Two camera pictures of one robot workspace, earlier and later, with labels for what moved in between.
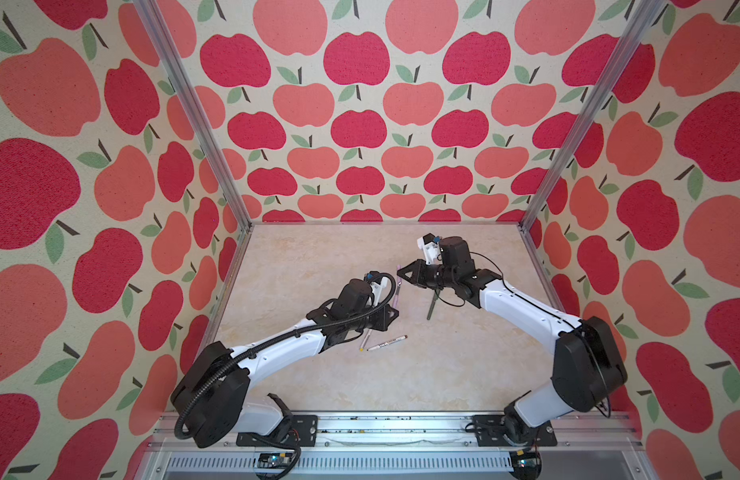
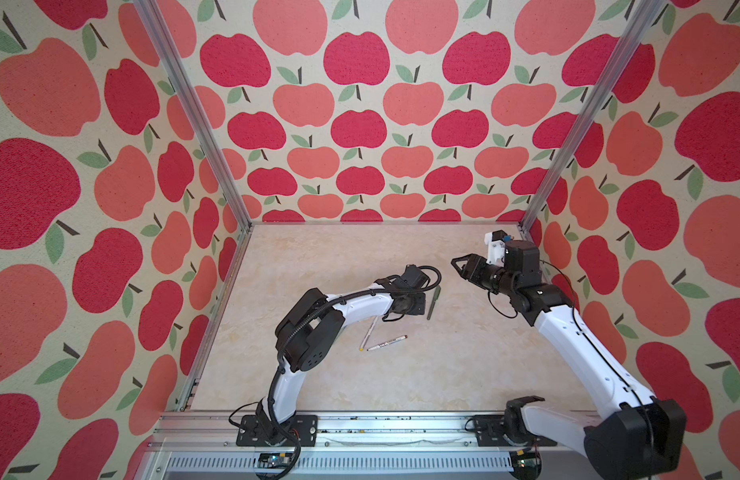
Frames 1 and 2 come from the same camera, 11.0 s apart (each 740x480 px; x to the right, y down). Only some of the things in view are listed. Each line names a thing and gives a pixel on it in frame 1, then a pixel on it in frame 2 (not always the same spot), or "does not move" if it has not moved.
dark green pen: (432, 304) does not move
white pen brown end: (388, 343) does not move
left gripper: (381, 322) → (420, 307)
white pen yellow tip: (363, 345) does not move
